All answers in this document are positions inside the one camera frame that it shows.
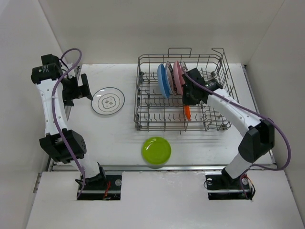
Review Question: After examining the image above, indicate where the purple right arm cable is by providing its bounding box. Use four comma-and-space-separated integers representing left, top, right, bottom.
182, 68, 292, 200

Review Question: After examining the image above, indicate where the grey wire dish rack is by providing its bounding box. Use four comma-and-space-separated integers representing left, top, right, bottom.
133, 48, 238, 132

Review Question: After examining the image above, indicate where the white plate orange sunburst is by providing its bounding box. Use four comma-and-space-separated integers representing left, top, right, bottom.
181, 61, 188, 74

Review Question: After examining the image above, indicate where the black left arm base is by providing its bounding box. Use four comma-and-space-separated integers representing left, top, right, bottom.
75, 175, 122, 201

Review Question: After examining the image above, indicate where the white plate dark patterned rim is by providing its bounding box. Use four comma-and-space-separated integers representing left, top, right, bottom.
166, 61, 177, 96

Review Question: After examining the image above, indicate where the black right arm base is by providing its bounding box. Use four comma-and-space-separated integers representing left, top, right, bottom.
203, 174, 256, 200

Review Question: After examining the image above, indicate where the blue plate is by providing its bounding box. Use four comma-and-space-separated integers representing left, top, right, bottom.
157, 63, 170, 99

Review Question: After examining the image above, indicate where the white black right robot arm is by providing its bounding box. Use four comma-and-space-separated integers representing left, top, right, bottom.
182, 68, 275, 188

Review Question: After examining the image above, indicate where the white plate green rim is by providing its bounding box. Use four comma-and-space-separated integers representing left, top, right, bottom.
91, 87, 125, 115

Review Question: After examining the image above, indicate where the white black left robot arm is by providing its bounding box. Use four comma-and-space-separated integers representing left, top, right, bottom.
31, 54, 107, 189

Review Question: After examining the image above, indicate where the pink plate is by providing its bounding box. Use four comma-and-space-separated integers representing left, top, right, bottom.
173, 61, 185, 95

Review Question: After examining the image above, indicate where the aluminium front rail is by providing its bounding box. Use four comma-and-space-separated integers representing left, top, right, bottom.
47, 164, 279, 172

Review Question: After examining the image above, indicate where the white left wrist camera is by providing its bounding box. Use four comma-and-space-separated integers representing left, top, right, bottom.
66, 63, 76, 78

